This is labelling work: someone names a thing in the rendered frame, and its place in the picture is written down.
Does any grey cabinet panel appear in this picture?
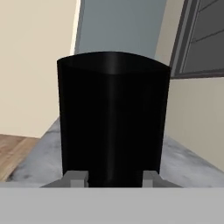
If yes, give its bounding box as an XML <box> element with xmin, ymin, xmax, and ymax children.
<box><xmin>74</xmin><ymin>0</ymin><xmax>168</xmax><ymax>61</ymax></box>

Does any grey framed window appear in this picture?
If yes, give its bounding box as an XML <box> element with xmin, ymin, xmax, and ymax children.
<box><xmin>169</xmin><ymin>0</ymin><xmax>224</xmax><ymax>80</ymax></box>

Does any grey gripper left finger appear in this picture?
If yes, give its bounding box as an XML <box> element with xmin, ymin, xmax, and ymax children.
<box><xmin>40</xmin><ymin>170</ymin><xmax>89</xmax><ymax>188</ymax></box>

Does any black jug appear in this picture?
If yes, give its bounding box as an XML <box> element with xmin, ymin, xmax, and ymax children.
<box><xmin>56</xmin><ymin>51</ymin><xmax>172</xmax><ymax>188</ymax></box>

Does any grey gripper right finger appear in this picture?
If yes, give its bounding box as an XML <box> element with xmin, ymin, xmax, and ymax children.
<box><xmin>142</xmin><ymin>170</ymin><xmax>182</xmax><ymax>188</ymax></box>

